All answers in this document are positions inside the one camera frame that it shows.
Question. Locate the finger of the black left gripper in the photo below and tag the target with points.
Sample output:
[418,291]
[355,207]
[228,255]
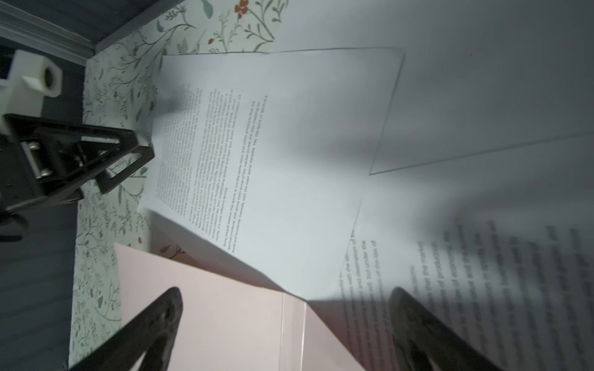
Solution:
[53,149]
[96,159]

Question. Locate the pink file folder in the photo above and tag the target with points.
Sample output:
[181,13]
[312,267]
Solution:
[227,324]

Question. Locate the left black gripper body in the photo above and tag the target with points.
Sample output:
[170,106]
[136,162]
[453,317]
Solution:
[16,193]

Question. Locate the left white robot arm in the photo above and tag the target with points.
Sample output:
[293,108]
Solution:
[31,79]

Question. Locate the corner white printed sheet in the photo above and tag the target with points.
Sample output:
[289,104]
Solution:
[476,75]

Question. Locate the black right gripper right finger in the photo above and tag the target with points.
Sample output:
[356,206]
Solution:
[423,342]

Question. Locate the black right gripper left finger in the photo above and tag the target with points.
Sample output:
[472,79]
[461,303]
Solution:
[149,338]

